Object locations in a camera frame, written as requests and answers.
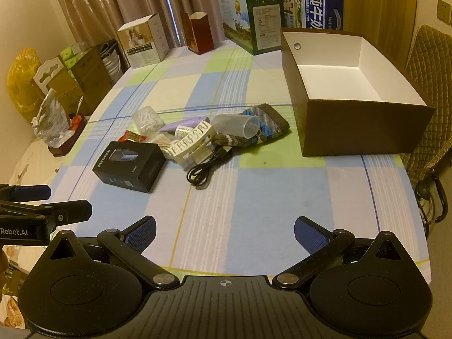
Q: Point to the wooden door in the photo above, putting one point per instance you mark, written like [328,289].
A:
[370,0]

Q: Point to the checked tablecloth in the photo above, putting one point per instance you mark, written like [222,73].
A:
[247,201]

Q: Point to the white photo product box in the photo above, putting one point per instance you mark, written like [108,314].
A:
[144,42]

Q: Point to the white hair claw clip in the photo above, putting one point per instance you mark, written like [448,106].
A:
[190,144]

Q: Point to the chair with quilted cover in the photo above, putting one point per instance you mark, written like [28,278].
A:
[430,77]

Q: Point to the pack of cotton swabs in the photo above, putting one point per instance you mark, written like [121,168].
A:
[164,142]

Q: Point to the crumpled silver foil bag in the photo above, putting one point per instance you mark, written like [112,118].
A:
[51,120]

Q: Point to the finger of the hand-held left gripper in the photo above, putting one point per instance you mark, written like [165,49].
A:
[30,192]
[70,208]

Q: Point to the green milk carton box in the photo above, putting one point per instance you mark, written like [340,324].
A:
[247,21]

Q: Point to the white pill bottle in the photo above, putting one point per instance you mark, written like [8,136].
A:
[183,131]

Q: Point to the yellow plastic bag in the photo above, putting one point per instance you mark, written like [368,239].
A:
[21,84]

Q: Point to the stack of bowls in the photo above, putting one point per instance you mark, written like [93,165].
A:
[111,63]

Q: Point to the beige curtain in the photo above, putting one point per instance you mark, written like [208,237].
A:
[88,0]

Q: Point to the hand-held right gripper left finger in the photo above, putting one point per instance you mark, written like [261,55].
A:
[141,235]

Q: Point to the brown cardboard box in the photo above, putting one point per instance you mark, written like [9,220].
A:
[353,130]

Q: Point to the black product box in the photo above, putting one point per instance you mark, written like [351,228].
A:
[141,169]

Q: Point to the clear plastic cup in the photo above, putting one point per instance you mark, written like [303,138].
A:
[229,123]

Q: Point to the green packs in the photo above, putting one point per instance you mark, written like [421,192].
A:
[72,55]

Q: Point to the striped knit sock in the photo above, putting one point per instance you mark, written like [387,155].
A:
[272,127]

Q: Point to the brown cardboard carton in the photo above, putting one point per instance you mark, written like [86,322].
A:
[90,74]

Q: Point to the blue milk carton box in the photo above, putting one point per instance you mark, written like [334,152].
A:
[325,7]

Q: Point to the red snack packet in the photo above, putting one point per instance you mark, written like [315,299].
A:
[132,136]

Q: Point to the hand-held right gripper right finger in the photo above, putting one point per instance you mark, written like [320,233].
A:
[310,235]

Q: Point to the dark red box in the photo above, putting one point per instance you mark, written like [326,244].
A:
[201,35]

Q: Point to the clear floss pick box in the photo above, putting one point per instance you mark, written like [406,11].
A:
[146,120]

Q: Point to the purple tube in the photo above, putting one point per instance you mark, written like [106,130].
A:
[183,124]

